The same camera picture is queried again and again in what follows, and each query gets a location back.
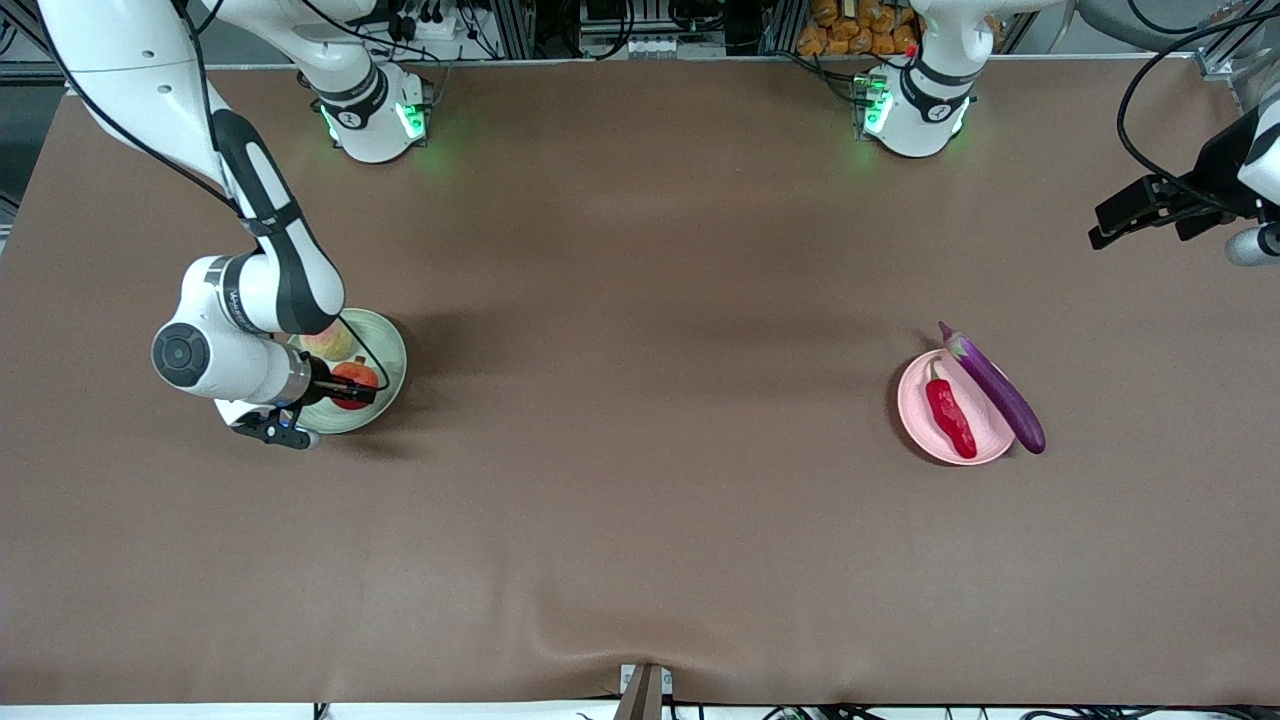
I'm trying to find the red pomegranate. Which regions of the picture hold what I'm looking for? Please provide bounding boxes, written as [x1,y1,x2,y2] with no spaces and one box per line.
[329,357,382,412]

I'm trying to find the yellow pink peach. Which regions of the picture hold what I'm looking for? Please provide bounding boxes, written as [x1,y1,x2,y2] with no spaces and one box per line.
[299,321,357,364]

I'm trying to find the purple eggplant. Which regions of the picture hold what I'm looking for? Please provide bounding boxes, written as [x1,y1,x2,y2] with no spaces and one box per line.
[936,320,1048,457]

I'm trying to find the red chili pepper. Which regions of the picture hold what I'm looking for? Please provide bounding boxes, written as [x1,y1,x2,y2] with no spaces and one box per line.
[924,357,979,462]

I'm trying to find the light green round plate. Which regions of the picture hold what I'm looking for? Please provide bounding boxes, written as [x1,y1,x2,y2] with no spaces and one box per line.
[284,307,409,436]

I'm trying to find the pink round plate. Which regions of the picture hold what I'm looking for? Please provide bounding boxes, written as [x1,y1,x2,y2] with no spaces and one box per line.
[896,347,1022,467]

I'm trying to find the orange packaged snack pile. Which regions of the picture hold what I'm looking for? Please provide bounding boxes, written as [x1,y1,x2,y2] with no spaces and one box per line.
[797,0,921,57]

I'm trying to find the brown table cloth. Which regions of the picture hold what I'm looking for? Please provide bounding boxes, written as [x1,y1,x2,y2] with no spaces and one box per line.
[0,58,1280,707]

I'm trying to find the white power strip with plugs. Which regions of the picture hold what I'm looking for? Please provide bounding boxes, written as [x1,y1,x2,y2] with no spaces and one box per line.
[365,0,466,51]

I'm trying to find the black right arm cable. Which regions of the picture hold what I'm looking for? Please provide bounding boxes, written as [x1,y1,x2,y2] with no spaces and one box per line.
[35,0,393,393]

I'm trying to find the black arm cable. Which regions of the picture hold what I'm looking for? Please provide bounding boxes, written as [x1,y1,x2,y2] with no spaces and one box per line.
[1115,6,1280,217]
[35,0,393,393]

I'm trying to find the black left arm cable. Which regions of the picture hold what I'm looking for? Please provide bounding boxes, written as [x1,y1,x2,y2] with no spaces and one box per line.
[1115,6,1280,217]

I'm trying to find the aluminium frame rail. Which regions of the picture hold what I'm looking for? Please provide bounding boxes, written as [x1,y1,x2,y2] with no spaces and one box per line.
[0,0,73,97]
[1193,0,1280,113]

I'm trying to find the grey table edge bracket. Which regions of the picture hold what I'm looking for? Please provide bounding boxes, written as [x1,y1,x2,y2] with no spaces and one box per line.
[612,662,675,720]

